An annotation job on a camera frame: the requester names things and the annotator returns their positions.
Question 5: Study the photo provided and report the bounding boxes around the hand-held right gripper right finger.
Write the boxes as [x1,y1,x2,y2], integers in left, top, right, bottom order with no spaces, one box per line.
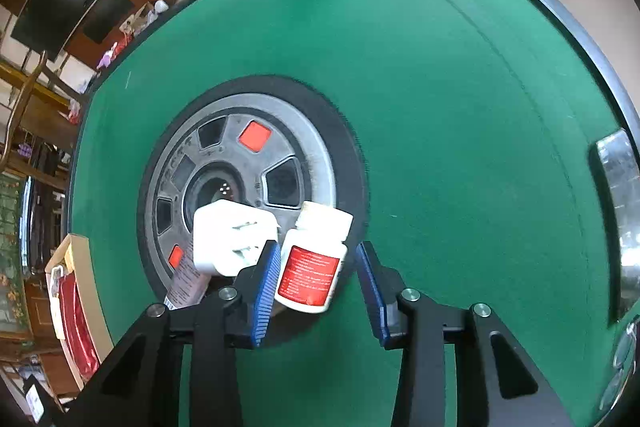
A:
[355,241,573,427]

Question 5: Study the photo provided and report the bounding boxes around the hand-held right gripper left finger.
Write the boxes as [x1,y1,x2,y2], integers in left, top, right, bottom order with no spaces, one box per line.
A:
[60,241,282,427]

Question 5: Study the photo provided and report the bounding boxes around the white bottle red label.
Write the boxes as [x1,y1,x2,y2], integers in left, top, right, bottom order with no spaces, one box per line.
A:
[274,201,354,314]

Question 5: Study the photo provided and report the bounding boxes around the red snack bag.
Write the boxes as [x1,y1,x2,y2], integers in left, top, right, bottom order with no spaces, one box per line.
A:
[57,269,103,380]

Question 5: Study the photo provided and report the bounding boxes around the white charger adapter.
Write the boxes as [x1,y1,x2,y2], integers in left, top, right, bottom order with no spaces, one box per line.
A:
[192,201,281,278]

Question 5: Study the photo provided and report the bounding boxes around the pink brown packet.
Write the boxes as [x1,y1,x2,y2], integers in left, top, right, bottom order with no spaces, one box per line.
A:
[164,239,211,310]

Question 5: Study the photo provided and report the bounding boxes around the round table centre panel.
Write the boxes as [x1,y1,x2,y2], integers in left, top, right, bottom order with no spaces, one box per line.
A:
[136,74,371,348]

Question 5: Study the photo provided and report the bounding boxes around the black side table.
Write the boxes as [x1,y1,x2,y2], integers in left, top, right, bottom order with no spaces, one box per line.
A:
[20,142,71,268]

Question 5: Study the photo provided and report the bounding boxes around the silver table edge slot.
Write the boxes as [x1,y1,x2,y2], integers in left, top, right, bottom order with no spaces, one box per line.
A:
[590,128,640,325]

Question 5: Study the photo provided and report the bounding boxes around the eyeglasses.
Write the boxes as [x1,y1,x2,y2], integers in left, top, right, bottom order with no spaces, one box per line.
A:
[597,317,640,413]

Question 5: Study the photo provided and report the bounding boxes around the purple toy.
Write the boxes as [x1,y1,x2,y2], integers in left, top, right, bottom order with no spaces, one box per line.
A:
[96,41,120,70]

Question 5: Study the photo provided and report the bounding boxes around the small cardboard box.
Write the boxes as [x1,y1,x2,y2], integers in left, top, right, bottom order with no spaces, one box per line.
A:
[120,4,151,40]

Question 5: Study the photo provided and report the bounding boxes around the wooden chair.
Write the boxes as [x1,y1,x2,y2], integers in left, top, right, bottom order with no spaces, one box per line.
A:
[0,49,88,178]

